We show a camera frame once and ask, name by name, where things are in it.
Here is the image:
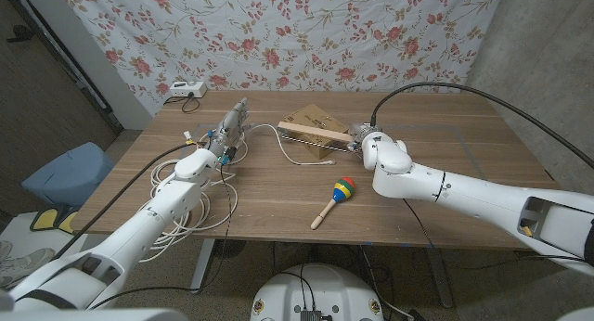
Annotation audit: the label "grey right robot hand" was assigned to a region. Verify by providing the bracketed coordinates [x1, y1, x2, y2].
[351, 121, 384, 152]

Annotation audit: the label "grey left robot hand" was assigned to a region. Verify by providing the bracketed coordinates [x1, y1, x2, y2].
[206, 96, 255, 162]

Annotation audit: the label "light wooden slat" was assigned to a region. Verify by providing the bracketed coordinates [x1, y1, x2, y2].
[277, 121, 356, 144]

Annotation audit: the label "white Ethernet cable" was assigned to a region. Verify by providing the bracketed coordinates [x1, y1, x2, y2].
[138, 122, 336, 263]

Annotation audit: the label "brown cardboard box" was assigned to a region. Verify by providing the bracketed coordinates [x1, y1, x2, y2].
[283, 103, 350, 161]

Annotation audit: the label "colourful striped wooden maraca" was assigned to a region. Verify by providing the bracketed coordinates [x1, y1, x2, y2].
[310, 176, 356, 231]

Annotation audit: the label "white power strip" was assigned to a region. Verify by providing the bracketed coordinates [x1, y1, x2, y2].
[169, 81, 209, 99]

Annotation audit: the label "floral print backdrop cloth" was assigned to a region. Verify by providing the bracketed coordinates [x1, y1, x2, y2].
[55, 0, 505, 116]

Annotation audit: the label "white table leg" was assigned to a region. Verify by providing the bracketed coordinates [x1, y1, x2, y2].
[189, 238, 217, 293]

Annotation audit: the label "white robot torso base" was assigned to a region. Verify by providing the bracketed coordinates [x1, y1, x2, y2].
[249, 263, 385, 321]

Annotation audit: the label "grey table leg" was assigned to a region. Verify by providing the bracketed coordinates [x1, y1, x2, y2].
[424, 246, 455, 309]

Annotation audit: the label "dark brown door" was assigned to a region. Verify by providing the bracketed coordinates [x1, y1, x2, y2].
[0, 0, 117, 215]

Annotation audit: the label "yellow and black pads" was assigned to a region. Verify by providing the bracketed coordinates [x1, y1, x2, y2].
[30, 207, 80, 237]

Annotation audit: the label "grey sneaker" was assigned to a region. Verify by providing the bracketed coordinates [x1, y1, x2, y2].
[0, 239, 56, 289]

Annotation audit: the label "thin black power cord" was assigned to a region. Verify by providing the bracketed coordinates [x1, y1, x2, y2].
[162, 94, 201, 114]

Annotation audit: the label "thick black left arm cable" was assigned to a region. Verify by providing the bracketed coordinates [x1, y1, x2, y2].
[53, 143, 208, 262]

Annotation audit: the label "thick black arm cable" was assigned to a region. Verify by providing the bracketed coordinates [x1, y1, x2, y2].
[53, 143, 208, 262]
[369, 82, 594, 170]

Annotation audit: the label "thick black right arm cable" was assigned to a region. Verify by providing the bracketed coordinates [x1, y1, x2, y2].
[369, 82, 594, 170]

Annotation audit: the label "black door handle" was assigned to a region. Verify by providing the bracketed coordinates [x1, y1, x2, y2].
[6, 24, 34, 44]

